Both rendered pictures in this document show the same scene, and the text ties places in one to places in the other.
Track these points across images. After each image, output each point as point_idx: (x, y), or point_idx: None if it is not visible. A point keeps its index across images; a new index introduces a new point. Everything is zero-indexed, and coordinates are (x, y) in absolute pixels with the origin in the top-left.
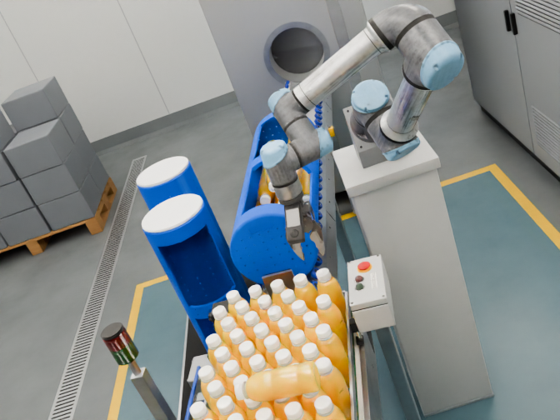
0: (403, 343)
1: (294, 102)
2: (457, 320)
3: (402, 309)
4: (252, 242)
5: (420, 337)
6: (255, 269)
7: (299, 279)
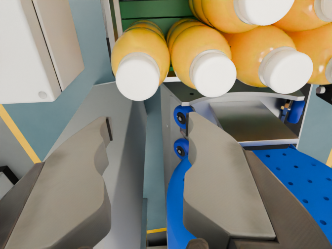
0: (129, 107)
1: None
2: (81, 118)
3: (116, 127)
4: (330, 229)
5: (115, 109)
6: (301, 168)
7: (215, 68)
